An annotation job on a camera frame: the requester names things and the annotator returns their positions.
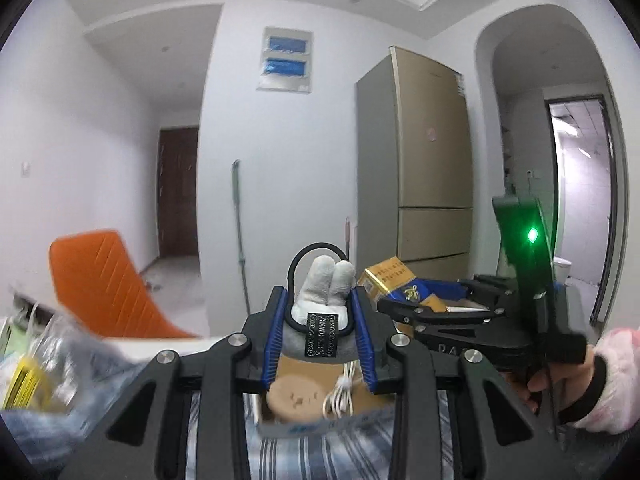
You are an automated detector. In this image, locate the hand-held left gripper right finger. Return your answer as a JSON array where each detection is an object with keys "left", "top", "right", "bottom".
[{"left": 350, "top": 286, "right": 588, "bottom": 480}]

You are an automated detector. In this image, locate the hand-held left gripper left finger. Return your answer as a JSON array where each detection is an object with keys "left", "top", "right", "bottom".
[{"left": 59, "top": 286, "right": 291, "bottom": 480}]

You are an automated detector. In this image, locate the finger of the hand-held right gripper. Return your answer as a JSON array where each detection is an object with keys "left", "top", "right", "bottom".
[
  {"left": 377, "top": 297, "right": 497, "bottom": 334},
  {"left": 425, "top": 274, "right": 517, "bottom": 307}
]

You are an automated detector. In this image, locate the gold cigarette pack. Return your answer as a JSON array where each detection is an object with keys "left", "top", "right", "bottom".
[{"left": 356, "top": 257, "right": 448, "bottom": 316}]

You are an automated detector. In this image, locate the cardboard box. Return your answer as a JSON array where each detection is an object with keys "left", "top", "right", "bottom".
[{"left": 252, "top": 350, "right": 401, "bottom": 441}]

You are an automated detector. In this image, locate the white plush rabbit keychain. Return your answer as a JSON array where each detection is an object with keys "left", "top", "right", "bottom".
[{"left": 286, "top": 242, "right": 361, "bottom": 363}]

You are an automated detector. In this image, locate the person's right forearm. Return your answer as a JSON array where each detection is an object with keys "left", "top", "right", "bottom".
[{"left": 557, "top": 326, "right": 640, "bottom": 435}]

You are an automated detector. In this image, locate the person's right hand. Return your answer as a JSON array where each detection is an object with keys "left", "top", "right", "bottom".
[{"left": 520, "top": 345, "right": 601, "bottom": 413}]

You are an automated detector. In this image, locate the white toilet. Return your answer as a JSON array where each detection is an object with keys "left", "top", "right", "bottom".
[{"left": 552, "top": 257, "right": 574, "bottom": 286}]

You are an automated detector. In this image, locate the round cork coaster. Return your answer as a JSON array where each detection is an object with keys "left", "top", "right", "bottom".
[{"left": 267, "top": 374, "right": 326, "bottom": 422}]

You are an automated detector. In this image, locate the blue plaid cloth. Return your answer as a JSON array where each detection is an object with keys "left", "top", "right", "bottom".
[{"left": 0, "top": 390, "right": 463, "bottom": 480}]

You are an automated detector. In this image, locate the gold refrigerator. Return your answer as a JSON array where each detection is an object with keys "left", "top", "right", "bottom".
[{"left": 356, "top": 46, "right": 474, "bottom": 278}]

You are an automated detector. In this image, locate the orange chair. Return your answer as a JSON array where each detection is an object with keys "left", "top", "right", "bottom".
[{"left": 49, "top": 230, "right": 201, "bottom": 340}]

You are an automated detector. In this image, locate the dark brown door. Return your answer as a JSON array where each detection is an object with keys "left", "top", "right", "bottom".
[{"left": 157, "top": 126, "right": 200, "bottom": 258}]

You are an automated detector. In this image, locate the yellow packet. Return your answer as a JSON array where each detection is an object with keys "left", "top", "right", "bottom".
[{"left": 2, "top": 357, "right": 51, "bottom": 411}]

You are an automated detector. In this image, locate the grey electrical panel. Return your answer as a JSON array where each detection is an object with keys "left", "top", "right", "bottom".
[{"left": 256, "top": 26, "right": 315, "bottom": 94}]

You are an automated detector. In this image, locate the white cable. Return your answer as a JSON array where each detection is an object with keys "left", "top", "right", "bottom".
[{"left": 322, "top": 362, "right": 358, "bottom": 418}]

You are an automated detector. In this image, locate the pink handled broom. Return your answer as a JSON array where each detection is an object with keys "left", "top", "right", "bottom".
[{"left": 344, "top": 217, "right": 358, "bottom": 267}]

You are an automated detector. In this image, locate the green handled mop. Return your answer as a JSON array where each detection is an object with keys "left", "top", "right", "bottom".
[{"left": 231, "top": 159, "right": 251, "bottom": 318}]

